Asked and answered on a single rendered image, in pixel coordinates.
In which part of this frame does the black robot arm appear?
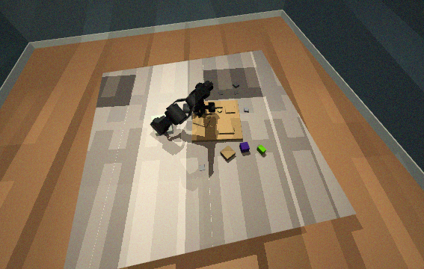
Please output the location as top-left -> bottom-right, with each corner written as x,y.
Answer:
150,81 -> 213,136

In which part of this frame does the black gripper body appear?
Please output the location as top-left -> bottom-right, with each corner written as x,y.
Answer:
182,101 -> 215,114

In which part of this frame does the green block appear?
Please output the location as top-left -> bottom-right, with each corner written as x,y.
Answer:
257,144 -> 266,155

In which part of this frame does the purple cube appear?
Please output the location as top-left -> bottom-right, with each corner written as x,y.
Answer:
239,142 -> 250,153

